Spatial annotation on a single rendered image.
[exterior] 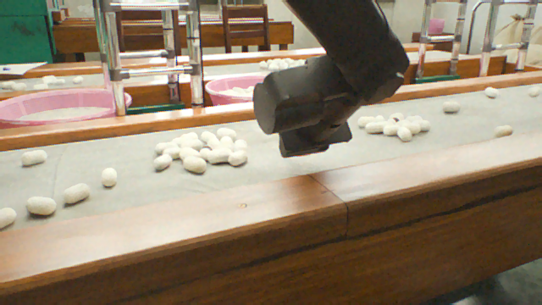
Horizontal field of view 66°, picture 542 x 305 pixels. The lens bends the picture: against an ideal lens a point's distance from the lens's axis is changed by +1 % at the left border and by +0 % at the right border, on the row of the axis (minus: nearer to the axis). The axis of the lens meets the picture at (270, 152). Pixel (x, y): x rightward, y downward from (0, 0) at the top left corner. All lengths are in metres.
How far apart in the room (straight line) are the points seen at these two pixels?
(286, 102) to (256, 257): 0.16
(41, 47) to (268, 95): 2.99
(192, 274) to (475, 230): 0.39
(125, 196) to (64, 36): 2.86
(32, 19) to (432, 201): 3.07
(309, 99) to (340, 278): 0.21
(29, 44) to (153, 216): 2.97
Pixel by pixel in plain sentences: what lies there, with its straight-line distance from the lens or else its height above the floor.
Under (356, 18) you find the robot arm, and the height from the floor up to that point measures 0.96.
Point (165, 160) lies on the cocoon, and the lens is 0.62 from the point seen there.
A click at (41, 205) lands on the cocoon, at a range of 0.54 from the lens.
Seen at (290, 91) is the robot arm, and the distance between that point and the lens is 0.42.
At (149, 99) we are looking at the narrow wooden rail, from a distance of 1.12.
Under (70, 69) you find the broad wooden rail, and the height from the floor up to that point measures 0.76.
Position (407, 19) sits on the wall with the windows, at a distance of 7.20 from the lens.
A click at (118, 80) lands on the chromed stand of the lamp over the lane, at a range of 0.83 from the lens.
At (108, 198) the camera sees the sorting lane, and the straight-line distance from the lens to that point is 0.56.
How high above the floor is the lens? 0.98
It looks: 21 degrees down
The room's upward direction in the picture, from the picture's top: straight up
